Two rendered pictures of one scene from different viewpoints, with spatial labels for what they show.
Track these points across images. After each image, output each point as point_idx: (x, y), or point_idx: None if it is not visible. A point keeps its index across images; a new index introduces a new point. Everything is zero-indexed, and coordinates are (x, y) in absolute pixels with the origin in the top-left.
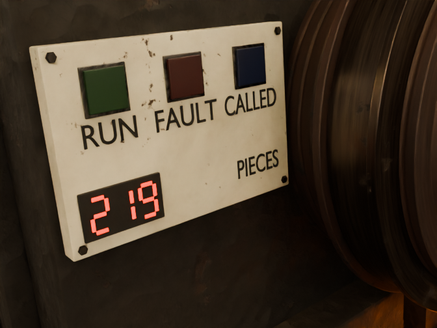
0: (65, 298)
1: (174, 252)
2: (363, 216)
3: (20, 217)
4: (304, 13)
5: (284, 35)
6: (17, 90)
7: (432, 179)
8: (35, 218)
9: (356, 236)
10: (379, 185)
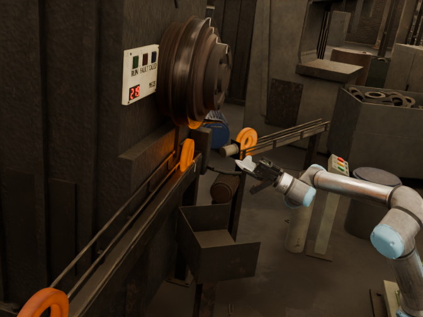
0: (119, 116)
1: (135, 107)
2: (180, 98)
3: (99, 95)
4: (159, 41)
5: None
6: (118, 60)
7: (196, 89)
8: (112, 94)
9: (176, 104)
10: (187, 89)
